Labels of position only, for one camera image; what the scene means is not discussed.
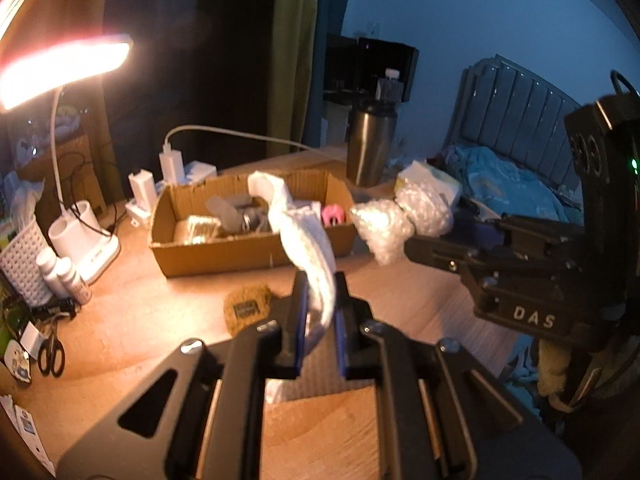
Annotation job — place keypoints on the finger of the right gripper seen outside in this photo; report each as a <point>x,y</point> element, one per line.
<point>438,253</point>

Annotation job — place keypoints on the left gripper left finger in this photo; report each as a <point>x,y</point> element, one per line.
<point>291,312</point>

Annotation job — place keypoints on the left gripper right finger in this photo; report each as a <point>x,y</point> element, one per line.
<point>357,354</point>

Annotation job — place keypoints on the clear bubble wrap bag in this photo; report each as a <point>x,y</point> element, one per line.
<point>385,224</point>

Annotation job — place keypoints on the white foam sheet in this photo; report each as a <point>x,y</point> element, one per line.
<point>307,246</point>

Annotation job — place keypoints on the blue bedding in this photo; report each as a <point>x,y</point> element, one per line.
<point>504,187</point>

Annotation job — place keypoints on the pink round object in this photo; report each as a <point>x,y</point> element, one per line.
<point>333,215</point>

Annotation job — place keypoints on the cardboard box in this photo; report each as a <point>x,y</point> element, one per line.
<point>176,257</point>

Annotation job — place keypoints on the stainless steel tumbler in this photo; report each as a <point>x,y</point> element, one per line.
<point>370,135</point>

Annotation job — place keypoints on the grey upholstered headboard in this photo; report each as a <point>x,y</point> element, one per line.
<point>519,116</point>

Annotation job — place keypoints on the clear water bottle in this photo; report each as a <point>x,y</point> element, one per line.
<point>389,89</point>

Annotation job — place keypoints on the white power adapter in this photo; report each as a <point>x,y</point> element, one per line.
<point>143,186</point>

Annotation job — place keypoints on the black monitor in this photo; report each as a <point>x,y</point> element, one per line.
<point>354,65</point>

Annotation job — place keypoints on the small white bottle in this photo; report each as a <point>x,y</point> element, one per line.
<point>47,260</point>
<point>72,281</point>

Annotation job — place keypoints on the black scissors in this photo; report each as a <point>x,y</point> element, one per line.
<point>51,354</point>

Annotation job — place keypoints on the green curtain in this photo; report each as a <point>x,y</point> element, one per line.
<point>291,55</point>

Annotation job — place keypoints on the white plastic basket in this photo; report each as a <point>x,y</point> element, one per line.
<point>18,264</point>

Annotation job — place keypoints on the white wall charger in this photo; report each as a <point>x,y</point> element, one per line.
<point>171,164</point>

